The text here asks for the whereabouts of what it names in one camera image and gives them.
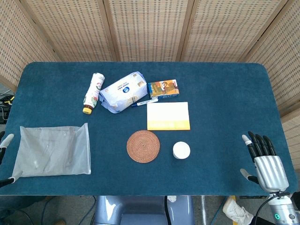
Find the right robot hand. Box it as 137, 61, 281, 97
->
240, 131, 290, 193

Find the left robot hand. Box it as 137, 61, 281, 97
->
0, 131, 23, 188

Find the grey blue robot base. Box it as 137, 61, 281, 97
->
93, 195, 194, 225

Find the small white round jar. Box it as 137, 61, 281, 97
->
172, 141, 191, 160

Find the brown woven coaster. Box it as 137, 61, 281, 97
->
126, 129, 161, 163

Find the black equipment with yellow clip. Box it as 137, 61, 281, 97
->
0, 93, 15, 124

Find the translucent zip plastic bag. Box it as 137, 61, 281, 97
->
12, 123, 92, 178

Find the white crumpled cloth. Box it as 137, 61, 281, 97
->
222, 196, 254, 225

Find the white bottle with yellow cap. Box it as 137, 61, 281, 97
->
82, 73, 105, 115

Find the yellow white sticky note pad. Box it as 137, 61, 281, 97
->
147, 102, 191, 131

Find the blue felt table mat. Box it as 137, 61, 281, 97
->
0, 61, 294, 196

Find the colourful printed small box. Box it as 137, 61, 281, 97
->
147, 79, 181, 99

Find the white blue tissue pack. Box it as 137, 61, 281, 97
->
99, 71, 149, 114

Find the blue white marker pen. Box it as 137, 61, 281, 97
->
131, 97, 159, 108

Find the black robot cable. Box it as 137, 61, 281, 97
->
254, 191, 285, 225

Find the blue floor cable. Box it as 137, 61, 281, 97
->
41, 196, 55, 225

